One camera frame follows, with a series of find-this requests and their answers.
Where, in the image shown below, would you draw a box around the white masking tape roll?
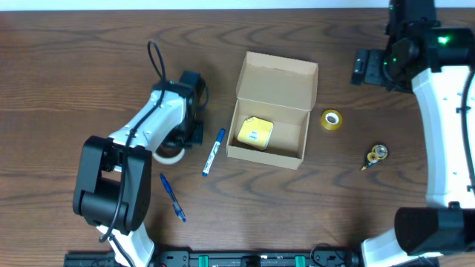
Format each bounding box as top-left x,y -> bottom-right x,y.
152,146 -> 186,165

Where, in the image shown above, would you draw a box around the yellow clear tape roll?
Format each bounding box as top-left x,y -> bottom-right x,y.
321,109 -> 343,131

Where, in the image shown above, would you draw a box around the cardboard box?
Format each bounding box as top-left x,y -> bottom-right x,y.
226,51 -> 318,170

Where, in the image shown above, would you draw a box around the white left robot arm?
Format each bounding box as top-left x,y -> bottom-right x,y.
73,71 -> 206,266

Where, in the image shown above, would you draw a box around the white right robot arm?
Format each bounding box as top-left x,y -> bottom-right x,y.
351,0 -> 474,266

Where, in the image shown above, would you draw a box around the blue white marker pen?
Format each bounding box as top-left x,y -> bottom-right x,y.
202,128 -> 226,177

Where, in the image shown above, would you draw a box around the yellow sticky note pad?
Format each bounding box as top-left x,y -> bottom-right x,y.
237,116 -> 274,150

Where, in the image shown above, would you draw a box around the blue ballpoint pen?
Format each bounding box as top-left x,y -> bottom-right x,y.
160,173 -> 186,223

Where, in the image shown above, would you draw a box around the black mounting rail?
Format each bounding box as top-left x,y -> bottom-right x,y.
62,248 -> 441,267

